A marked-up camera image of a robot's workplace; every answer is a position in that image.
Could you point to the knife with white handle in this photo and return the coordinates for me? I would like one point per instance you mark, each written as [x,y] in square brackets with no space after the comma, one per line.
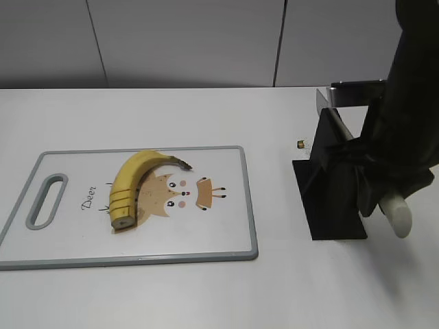
[392,204]

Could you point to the white grey-rimmed cutting board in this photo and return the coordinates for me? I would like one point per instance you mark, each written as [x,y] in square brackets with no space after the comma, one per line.
[61,218]

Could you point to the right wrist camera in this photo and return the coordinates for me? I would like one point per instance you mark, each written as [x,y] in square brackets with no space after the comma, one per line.
[357,93]

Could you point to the black knife stand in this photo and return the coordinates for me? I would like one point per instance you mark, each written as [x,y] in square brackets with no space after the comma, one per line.
[328,187]

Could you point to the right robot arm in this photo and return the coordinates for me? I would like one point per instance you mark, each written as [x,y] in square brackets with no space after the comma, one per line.
[398,144]

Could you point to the right black cloth-covered gripper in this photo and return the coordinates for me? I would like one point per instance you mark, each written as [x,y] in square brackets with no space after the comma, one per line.
[378,170]

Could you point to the yellow banana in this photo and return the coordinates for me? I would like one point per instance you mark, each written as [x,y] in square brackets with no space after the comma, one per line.
[122,199]

